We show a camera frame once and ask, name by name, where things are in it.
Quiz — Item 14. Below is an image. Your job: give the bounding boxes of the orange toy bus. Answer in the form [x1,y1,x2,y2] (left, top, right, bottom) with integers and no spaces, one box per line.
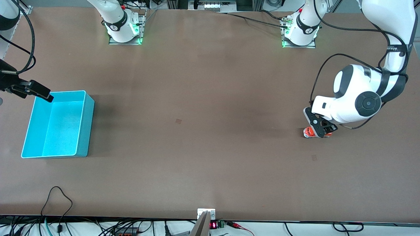
[303,127,333,139]

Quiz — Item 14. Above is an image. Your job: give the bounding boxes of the blue plastic box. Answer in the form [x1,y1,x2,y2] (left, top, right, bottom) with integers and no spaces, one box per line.
[21,90,95,159]

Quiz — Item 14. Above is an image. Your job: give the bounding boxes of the silver device with white lights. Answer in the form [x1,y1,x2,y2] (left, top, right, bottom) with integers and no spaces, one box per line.
[189,0,237,11]

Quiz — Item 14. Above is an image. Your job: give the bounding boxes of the black power strip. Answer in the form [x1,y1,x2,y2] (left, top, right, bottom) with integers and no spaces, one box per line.
[113,227,139,236]

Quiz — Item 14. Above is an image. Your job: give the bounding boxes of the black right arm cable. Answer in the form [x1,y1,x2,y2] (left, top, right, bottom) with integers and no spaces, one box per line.
[0,0,36,75]

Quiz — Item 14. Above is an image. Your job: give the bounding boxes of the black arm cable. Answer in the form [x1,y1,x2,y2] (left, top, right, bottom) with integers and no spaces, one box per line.
[309,0,409,130]
[0,0,36,75]

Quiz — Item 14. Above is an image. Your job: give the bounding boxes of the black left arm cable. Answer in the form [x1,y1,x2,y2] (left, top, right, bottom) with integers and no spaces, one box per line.
[309,0,409,130]

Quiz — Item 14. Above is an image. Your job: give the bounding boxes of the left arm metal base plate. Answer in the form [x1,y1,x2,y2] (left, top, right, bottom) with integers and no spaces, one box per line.
[281,16,317,49]

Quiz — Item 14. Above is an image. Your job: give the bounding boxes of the black coiled cable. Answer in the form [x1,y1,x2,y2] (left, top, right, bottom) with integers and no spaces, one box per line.
[284,222,364,236]

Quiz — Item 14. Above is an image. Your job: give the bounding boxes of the thin black looped cable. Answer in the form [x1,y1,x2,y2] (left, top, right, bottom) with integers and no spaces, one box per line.
[40,186,74,234]

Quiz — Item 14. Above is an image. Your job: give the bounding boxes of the thin black table cable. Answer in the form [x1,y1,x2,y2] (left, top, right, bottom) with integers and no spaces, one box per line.
[212,10,289,29]

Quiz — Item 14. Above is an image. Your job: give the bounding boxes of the thick black connector cable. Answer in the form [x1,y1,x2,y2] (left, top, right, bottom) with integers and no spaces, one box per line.
[259,10,284,21]

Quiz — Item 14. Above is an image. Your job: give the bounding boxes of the red clip lead wires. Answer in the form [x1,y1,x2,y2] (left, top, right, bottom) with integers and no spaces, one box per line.
[226,221,255,236]

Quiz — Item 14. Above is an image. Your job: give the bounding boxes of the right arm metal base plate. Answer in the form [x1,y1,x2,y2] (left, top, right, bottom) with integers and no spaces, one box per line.
[108,9,146,46]

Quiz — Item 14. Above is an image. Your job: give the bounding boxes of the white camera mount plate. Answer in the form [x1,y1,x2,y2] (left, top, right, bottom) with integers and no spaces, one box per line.
[197,208,216,220]

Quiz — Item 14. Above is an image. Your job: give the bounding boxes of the grey aluminium camera bar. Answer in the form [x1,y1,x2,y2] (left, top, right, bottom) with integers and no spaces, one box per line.
[189,211,211,236]

